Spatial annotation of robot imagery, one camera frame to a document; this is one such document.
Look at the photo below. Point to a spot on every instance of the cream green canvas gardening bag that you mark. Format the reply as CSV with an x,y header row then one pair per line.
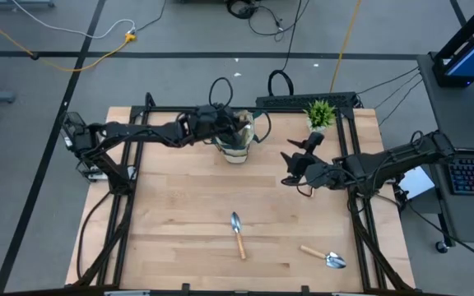
x,y
237,156

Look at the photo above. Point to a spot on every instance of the white sheet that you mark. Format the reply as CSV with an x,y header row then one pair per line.
x,y
418,185

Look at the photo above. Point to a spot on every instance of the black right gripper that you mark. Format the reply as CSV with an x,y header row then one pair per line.
x,y
325,174

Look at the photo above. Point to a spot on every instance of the artificial plant in white pot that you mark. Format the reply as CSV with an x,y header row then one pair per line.
x,y
320,115

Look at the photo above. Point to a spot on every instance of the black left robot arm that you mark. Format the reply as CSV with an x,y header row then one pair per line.
x,y
138,133

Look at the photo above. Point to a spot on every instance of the grey computer desk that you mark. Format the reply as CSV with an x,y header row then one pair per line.
x,y
459,115

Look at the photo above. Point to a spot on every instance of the black desk caster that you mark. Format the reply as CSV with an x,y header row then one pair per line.
x,y
441,247

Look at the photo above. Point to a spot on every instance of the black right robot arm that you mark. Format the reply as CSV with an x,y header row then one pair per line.
x,y
385,162

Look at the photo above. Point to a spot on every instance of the black aluminium table frame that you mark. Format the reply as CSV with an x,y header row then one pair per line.
x,y
138,110

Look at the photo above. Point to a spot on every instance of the silver arm base bracket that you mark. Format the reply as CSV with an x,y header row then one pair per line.
x,y
97,176

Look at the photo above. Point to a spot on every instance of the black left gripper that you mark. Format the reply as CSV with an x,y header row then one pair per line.
x,y
206,123

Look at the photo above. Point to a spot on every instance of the black power strip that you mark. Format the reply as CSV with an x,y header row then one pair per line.
x,y
303,100

